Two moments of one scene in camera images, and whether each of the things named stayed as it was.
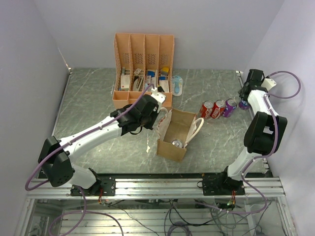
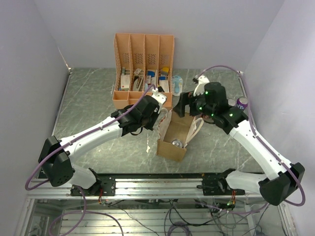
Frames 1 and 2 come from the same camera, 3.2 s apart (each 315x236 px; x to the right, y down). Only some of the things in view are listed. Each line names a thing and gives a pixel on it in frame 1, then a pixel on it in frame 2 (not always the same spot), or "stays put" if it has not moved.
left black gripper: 149,126 stays put
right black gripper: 240,93 → 184,98
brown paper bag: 175,129 stays put
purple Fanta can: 177,143 stays put
